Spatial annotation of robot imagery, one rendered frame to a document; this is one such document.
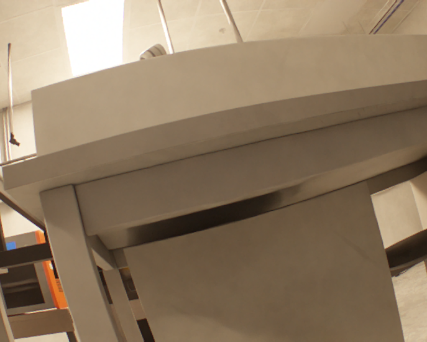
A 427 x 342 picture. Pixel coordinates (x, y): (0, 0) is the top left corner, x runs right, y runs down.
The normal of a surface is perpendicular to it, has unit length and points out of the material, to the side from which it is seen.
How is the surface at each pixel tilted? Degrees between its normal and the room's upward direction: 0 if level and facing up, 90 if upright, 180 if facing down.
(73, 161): 90
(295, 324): 90
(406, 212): 90
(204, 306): 90
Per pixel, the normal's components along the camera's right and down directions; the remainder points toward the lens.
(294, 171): 0.20, -0.29
